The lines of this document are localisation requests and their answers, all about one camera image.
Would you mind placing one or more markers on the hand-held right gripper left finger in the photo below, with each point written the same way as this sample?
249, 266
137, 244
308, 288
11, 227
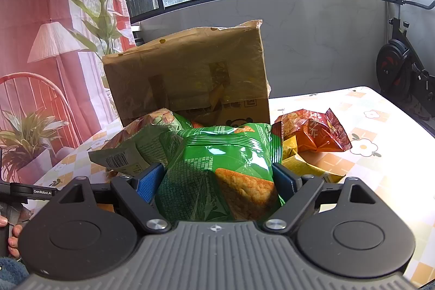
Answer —
149, 183

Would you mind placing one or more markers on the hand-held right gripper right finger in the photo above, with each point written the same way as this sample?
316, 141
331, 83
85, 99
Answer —
282, 183

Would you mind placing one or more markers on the green cucumber chip bag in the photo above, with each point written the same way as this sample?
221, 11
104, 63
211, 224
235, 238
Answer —
149, 140

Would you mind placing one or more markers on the green corn chip bag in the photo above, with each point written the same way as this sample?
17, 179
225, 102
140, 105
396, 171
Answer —
210, 157

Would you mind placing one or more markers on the cardboard box with plastic liner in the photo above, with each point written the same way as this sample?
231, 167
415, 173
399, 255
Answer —
190, 72

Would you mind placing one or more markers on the person's left hand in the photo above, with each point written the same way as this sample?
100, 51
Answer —
15, 231

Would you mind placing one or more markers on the yellow snack packet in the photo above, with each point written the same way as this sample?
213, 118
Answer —
306, 168

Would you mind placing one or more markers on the red snack packet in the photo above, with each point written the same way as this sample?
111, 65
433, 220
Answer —
316, 133

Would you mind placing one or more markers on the blue fleece clothing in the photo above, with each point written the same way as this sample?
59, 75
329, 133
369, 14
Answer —
12, 273

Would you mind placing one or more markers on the black exercise bike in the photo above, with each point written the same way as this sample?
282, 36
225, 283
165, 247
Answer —
394, 69

